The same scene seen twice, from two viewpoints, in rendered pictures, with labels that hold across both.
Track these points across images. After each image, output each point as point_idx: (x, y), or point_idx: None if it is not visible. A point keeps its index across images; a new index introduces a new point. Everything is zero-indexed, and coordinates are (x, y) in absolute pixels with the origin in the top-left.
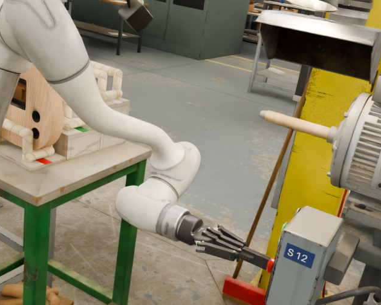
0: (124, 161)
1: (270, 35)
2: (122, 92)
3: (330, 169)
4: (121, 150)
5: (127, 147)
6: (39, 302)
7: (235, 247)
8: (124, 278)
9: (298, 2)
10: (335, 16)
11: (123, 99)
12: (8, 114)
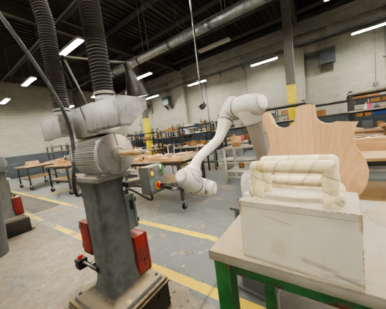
0: (230, 225)
1: (133, 110)
2: (249, 190)
3: (131, 161)
4: (240, 238)
5: (236, 246)
6: None
7: (170, 183)
8: None
9: (135, 95)
10: None
11: (247, 198)
12: None
